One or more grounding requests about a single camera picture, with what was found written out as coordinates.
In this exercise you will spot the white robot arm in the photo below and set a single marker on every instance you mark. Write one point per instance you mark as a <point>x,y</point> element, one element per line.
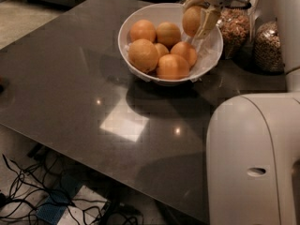
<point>253,144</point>

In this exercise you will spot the white ceramic bowl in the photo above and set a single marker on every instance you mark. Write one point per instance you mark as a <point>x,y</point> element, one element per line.
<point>209,49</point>

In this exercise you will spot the glass jar with nuts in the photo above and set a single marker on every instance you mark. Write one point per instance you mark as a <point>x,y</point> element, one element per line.
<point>234,25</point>

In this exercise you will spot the small orange in centre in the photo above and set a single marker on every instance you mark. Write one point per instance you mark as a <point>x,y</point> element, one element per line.
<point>161,50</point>

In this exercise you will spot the glass jar with cereal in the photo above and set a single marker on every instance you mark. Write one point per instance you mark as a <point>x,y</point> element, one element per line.
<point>266,48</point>

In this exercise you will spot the large orange front left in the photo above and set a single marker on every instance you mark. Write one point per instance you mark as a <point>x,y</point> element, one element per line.
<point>143,55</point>

